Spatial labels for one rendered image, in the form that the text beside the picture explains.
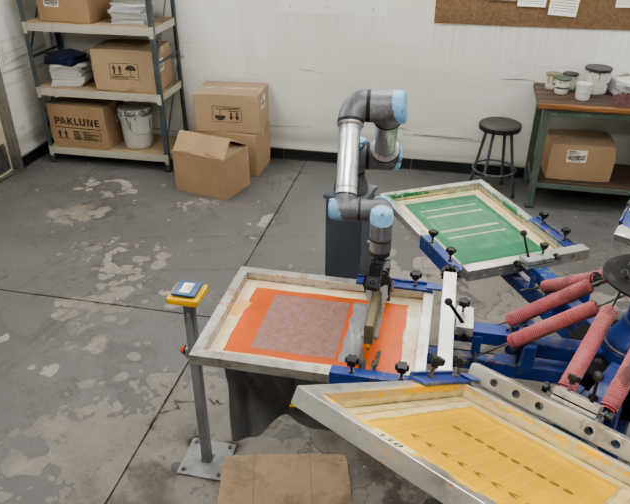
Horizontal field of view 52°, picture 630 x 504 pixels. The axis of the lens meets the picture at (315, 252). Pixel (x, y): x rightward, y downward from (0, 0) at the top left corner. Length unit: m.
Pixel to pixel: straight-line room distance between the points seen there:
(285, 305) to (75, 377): 1.68
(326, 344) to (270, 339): 0.20
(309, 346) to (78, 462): 1.49
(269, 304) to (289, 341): 0.24
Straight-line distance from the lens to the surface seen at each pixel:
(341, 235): 2.86
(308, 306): 2.50
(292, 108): 6.16
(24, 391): 3.87
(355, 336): 2.35
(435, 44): 5.82
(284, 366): 2.17
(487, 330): 2.31
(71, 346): 4.09
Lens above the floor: 2.39
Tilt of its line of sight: 30 degrees down
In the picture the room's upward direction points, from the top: straight up
